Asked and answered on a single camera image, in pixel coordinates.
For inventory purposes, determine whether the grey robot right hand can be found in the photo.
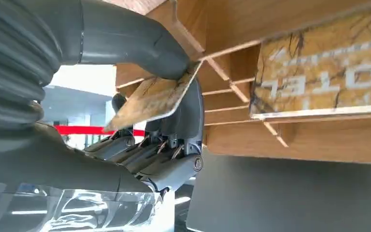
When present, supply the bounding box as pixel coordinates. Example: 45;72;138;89
0;0;205;195

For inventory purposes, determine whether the clear plastic hand cover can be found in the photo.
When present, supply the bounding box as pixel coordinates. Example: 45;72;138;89
0;180;176;232

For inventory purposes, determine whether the wooden card sorting box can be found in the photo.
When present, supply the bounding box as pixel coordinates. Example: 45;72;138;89
114;0;371;166

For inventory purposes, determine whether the red barrier belt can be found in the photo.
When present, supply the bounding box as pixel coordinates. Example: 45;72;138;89
54;125;145;138

